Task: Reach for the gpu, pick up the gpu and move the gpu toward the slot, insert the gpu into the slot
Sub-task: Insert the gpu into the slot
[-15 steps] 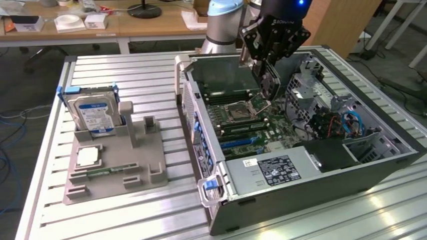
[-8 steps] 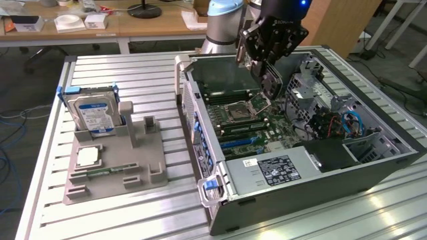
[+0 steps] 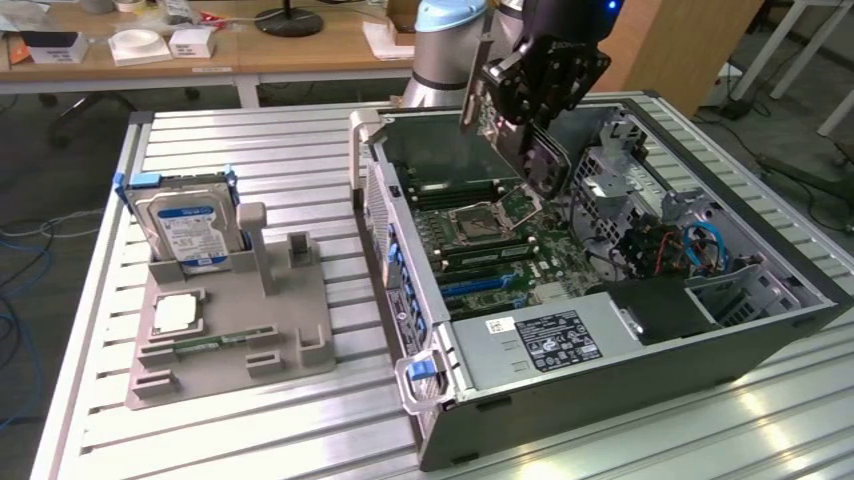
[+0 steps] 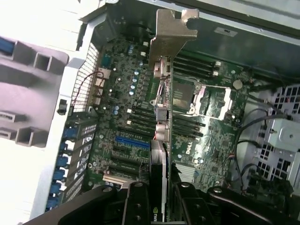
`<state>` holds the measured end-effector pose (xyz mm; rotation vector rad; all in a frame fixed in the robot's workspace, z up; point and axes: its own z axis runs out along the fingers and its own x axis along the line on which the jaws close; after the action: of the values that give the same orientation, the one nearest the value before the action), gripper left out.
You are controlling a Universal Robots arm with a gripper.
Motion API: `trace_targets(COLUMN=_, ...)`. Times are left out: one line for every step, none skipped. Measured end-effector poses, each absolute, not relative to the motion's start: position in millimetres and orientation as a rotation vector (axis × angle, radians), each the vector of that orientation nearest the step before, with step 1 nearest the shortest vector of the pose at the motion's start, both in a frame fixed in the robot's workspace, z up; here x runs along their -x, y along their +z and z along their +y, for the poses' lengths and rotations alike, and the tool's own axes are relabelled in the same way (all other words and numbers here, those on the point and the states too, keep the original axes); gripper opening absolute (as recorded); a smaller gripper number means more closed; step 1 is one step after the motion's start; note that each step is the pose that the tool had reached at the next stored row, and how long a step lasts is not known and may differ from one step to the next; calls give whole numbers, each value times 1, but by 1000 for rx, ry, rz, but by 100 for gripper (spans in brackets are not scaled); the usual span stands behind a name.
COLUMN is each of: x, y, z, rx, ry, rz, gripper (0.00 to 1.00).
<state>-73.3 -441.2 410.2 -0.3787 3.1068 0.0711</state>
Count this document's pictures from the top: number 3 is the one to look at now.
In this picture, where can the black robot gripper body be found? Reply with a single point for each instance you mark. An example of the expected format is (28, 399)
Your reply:
(567, 30)

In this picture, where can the graphics card with metal bracket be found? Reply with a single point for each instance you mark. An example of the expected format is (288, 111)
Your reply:
(543, 165)

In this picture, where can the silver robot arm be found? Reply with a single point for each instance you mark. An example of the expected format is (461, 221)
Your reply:
(440, 60)

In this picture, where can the long PCIe expansion slot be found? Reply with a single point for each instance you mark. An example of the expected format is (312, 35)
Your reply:
(473, 286)

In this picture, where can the wooden cabinet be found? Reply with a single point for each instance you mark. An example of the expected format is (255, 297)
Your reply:
(680, 50)

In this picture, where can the flat white box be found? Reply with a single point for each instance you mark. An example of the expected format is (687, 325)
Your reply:
(387, 42)

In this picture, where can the brown cardboard box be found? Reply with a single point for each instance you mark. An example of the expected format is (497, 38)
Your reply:
(400, 15)

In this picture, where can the metal disk bay cage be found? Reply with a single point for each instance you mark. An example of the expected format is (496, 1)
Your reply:
(600, 200)

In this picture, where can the metal socket cover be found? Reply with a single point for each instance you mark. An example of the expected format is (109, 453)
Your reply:
(523, 207)

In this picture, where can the CPU socket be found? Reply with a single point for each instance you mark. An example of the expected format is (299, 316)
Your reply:
(476, 225)

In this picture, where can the wooden desk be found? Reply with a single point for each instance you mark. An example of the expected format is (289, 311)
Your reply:
(300, 55)

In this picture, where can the green motherboard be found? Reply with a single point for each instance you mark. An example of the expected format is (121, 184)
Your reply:
(553, 250)

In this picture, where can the installed RAM stick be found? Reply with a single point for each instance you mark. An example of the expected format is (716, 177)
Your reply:
(487, 252)

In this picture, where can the black round stand base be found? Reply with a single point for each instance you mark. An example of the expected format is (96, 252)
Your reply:
(289, 25)

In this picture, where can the black floor stand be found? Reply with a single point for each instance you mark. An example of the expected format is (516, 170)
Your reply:
(814, 172)

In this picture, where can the small white labelled box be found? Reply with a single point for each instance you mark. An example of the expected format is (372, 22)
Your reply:
(192, 42)

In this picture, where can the grey power supply unit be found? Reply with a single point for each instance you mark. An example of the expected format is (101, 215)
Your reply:
(507, 350)

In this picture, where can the white tape holder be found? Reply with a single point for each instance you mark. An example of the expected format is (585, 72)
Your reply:
(136, 47)

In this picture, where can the hard disk with blue rails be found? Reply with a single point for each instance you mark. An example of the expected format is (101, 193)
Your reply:
(187, 235)

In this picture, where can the open dark PC case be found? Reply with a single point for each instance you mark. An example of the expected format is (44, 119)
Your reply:
(600, 400)

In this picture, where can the black office chair base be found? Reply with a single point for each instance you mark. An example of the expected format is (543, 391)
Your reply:
(86, 107)

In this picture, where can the grey parts rack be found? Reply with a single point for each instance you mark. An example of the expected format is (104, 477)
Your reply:
(253, 360)

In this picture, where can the silver CPU chip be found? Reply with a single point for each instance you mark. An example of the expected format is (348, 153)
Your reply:
(176, 312)

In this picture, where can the white box with dark lid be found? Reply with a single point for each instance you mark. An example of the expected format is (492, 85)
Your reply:
(56, 50)

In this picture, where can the green loose RAM stick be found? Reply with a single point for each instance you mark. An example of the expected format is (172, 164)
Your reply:
(200, 344)

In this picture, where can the white table frame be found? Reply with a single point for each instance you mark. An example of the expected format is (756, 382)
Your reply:
(767, 50)

